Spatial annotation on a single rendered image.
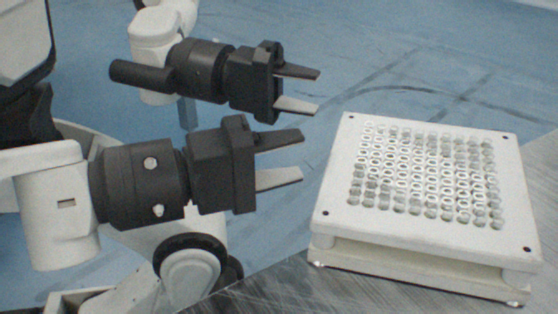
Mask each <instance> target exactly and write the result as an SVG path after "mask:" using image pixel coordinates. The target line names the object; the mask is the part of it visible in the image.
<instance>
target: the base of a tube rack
mask: <svg viewBox="0 0 558 314"><path fill-rule="evenodd" d="M307 262H322V265H326V266H331V267H339V268H344V269H348V270H353V271H357V272H365V274H369V275H375V276H379V277H387V278H392V279H396V280H400V281H405V282H413V283H417V284H422V285H423V286H427V287H435V288H441V289H445V290H449V291H455V292H462V293H467V294H472V296H476V297H485V298H489V299H493V300H498V301H503V302H511V301H515V302H517V305H520V306H525V305H526V303H527V301H528V299H529V297H530V294H531V286H530V282H528V283H527V285H526V286H524V287H523V288H520V287H513V286H509V285H508V284H506V283H505V282H504V281H503V279H502V270H503V268H502V267H493V266H488V265H483V264H478V263H474V262H469V261H464V260H460V259H454V258H446V257H440V256H436V255H432V254H427V253H417V252H413V251H410V250H408V249H402V248H395V247H389V246H384V245H379V244H375V243H366V242H361V241H357V240H351V239H347V238H339V237H338V236H335V243H334V245H333V247H332V248H329V249H319V248H317V247H316V246H315V245H313V243H312V235H311V240H310V244H309V247H308V252H307Z"/></svg>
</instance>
